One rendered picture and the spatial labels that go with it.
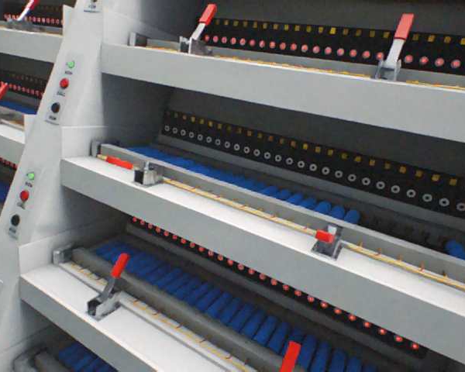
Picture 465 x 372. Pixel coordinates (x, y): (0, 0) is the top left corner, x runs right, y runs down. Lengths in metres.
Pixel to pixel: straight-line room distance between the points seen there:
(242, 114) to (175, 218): 0.29
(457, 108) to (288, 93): 0.17
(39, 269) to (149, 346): 0.25
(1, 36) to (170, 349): 0.68
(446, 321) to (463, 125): 0.18
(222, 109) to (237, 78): 0.23
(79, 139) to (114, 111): 0.09
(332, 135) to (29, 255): 0.54
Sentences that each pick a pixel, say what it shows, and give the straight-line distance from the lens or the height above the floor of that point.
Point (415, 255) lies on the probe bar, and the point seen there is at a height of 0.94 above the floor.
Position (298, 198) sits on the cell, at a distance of 0.46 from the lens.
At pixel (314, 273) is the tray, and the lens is 0.35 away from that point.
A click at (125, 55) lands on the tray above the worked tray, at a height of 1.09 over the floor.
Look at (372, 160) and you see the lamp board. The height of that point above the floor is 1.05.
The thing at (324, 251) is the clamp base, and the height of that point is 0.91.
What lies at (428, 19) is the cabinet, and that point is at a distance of 0.65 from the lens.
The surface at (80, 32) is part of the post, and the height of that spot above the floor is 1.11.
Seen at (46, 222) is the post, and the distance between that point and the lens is 0.59.
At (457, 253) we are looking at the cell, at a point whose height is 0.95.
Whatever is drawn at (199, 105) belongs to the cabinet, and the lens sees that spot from 0.68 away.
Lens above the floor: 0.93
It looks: 1 degrees up
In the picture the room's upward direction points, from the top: 19 degrees clockwise
